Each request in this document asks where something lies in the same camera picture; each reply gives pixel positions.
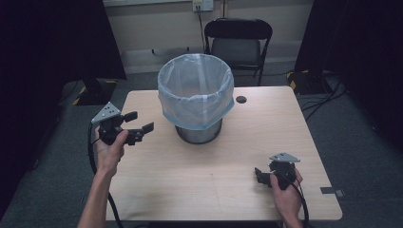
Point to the black folding chair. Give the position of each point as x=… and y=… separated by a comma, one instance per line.
x=238, y=47

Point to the person's left hand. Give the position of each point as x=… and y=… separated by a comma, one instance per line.
x=109, y=155

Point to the black stand base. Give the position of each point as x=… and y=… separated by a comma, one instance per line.
x=95, y=93
x=309, y=83

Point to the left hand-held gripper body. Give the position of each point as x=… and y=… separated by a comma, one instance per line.
x=109, y=126

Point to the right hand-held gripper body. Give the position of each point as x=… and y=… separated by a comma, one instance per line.
x=283, y=171

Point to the black curtain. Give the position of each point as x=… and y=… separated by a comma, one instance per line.
x=364, y=57
x=47, y=63

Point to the metal mesh waste bin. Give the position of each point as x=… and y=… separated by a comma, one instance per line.
x=199, y=134

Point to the grey tape strip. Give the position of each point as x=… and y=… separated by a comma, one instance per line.
x=331, y=191

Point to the white wall outlet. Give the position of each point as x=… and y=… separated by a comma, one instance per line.
x=202, y=4

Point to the person's right hand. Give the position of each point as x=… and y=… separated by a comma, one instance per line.
x=286, y=199

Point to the translucent blue bin bag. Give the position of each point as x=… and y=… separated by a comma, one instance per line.
x=195, y=91

